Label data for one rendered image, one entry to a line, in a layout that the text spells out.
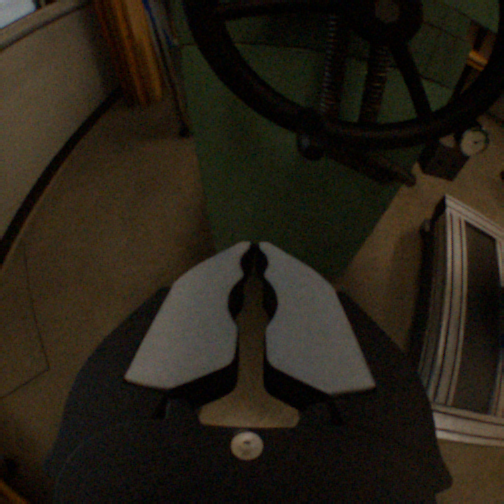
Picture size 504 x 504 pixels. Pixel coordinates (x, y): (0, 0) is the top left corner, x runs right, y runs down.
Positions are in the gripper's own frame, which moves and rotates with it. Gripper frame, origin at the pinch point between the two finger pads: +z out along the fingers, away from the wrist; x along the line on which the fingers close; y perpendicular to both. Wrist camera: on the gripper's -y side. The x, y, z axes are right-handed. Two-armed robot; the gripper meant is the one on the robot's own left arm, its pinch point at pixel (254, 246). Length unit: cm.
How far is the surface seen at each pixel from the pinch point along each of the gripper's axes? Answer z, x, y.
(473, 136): 24.0, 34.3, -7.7
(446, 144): 29.0, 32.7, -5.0
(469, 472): -9, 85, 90
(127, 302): 51, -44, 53
